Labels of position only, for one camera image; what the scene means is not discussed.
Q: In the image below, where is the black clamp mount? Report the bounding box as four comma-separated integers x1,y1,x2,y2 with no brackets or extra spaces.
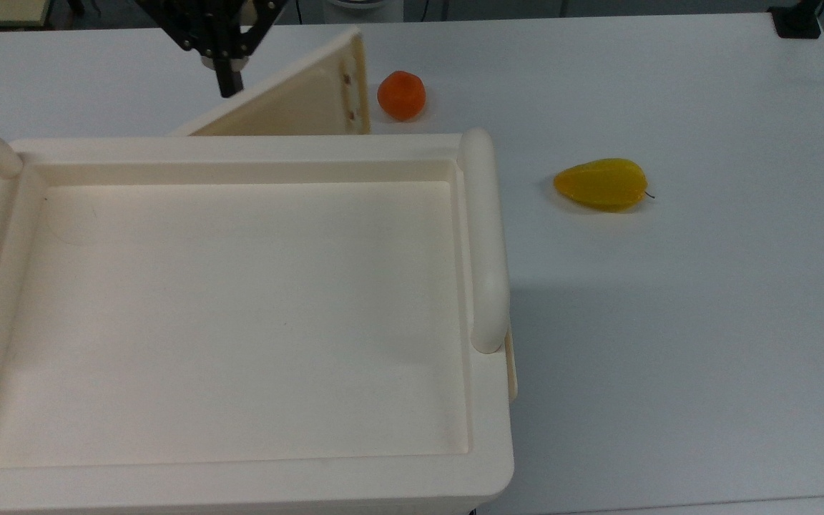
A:
768,0,824,39

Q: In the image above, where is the cream plastic cabinet with handles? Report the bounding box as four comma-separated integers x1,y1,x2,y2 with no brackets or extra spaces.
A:
0,129,519,515

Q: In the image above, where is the yellow toy starfruit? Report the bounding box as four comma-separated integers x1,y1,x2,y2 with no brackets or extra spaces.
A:
553,158,657,213

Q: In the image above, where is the cream cabinet door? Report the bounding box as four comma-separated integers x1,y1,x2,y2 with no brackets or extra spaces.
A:
169,26,372,137

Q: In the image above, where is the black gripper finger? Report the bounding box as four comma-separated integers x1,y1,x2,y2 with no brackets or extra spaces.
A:
136,0,232,98
230,0,288,98

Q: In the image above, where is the orange toy tangerine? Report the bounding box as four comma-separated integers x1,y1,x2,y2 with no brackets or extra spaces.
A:
377,70,428,122

